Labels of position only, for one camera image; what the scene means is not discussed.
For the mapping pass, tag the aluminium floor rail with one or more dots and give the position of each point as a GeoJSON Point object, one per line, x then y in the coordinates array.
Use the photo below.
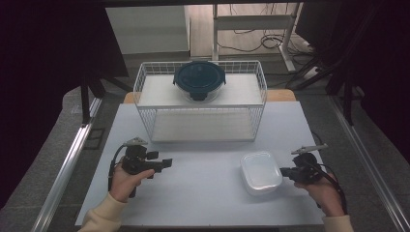
{"type": "Point", "coordinates": [370, 167]}
{"type": "Point", "coordinates": [64, 174]}

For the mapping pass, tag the person's left hand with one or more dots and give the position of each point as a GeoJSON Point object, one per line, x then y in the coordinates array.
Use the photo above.
{"type": "Point", "coordinates": [124, 183]}

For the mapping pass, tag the white power strip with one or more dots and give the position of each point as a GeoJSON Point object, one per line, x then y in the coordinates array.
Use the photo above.
{"type": "Point", "coordinates": [311, 72]}

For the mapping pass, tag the black metal stand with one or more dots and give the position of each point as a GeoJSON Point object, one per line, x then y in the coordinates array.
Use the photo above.
{"type": "Point", "coordinates": [85, 103]}
{"type": "Point", "coordinates": [348, 96]}

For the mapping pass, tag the white metal desk frame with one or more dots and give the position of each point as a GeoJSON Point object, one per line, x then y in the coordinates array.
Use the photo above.
{"type": "Point", "coordinates": [251, 22]}

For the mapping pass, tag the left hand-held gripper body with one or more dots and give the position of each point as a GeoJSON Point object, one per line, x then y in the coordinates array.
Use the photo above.
{"type": "Point", "coordinates": [137, 164]}

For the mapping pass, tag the clear rectangular plastic container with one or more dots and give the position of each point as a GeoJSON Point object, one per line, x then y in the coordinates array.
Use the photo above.
{"type": "Point", "coordinates": [261, 172]}

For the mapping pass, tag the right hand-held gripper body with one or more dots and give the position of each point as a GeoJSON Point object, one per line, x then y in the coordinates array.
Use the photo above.
{"type": "Point", "coordinates": [307, 170]}

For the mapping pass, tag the person's right hand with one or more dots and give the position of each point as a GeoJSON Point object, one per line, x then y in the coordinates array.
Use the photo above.
{"type": "Point", "coordinates": [327, 196]}

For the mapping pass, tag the round container with blue lid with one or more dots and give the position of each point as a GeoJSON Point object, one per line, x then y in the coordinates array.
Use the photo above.
{"type": "Point", "coordinates": [199, 79]}

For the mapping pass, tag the white cabinet panel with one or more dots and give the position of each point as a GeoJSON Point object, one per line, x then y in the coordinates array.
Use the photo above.
{"type": "Point", "coordinates": [146, 29]}

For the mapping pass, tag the pale blue table mat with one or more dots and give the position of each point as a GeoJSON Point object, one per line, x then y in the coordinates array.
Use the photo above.
{"type": "Point", "coordinates": [199, 199]}

